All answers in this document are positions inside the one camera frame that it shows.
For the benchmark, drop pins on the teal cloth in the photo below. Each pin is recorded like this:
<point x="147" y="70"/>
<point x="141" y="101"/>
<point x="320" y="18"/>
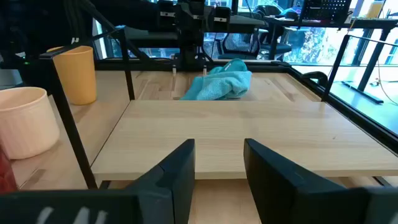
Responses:
<point x="217" y="84"/>

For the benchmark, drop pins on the black table clamp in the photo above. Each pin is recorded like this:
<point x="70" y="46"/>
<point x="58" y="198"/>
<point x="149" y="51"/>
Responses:
<point x="315" y="77"/>

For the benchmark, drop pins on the wooden tray with black frame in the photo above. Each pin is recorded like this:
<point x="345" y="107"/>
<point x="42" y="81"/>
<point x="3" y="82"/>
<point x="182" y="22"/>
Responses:
<point x="248" y="133"/>

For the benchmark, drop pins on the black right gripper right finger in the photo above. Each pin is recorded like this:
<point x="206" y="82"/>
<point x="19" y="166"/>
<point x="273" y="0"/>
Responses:
<point x="280" y="193"/>

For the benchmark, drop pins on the black office chair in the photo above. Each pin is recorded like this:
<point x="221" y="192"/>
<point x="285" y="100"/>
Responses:
<point x="273" y="46"/>

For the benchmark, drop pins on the black perforated panel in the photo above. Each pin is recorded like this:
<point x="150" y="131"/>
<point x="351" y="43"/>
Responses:
<point x="326" y="11"/>

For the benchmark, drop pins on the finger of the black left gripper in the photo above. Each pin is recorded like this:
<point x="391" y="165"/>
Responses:
<point x="223" y="18"/>
<point x="165" y="15"/>

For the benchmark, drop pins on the office chair striped mesh back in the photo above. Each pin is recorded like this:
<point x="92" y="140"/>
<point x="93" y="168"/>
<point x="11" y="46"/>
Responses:
<point x="237" y="43"/>

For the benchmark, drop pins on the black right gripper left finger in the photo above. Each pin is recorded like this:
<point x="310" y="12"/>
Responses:
<point x="171" y="186"/>

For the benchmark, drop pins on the tall yellow-orange plastic cup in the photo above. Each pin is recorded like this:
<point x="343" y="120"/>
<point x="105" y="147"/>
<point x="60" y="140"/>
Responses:
<point x="77" y="74"/>

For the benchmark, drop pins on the desk with black legs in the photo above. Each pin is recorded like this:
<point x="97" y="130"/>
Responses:
<point x="370" y="62"/>

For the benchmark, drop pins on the black aluminium table frame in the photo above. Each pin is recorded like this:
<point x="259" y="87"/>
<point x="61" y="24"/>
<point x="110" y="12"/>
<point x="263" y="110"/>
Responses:
<point x="357" y="115"/>

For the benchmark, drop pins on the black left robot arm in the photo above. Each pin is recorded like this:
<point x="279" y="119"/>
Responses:
<point x="194" y="53"/>

